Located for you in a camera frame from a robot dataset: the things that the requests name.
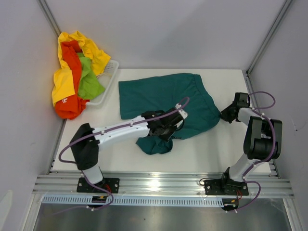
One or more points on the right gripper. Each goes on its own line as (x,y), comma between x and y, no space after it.
(224,115)

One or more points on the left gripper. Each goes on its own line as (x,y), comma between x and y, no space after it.
(175,128)

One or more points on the teal green shorts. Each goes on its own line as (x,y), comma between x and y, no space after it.
(162,93)

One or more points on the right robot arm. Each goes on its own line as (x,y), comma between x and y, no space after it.
(262,142)

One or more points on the lime green shorts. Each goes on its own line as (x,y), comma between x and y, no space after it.
(89,86)

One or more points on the orange shorts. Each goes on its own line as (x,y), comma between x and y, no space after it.
(72,106)

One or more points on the yellow shorts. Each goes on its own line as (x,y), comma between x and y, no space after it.
(63,77)

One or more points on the white plastic basket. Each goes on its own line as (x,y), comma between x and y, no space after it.
(105,79)

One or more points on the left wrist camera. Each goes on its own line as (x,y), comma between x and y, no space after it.
(182,112)

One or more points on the right aluminium frame post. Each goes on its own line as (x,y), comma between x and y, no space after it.
(282,13)

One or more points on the aluminium frame post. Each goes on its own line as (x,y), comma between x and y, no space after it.
(282,13)
(49,16)

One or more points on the aluminium mounting rail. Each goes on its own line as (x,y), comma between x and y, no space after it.
(159,184)

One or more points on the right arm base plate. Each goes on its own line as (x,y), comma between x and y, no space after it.
(213,187)

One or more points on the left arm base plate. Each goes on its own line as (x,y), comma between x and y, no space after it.
(109,184)

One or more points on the slotted cable duct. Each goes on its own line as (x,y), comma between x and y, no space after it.
(133,200)

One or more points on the left aluminium frame post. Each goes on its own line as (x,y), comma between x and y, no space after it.
(49,16)

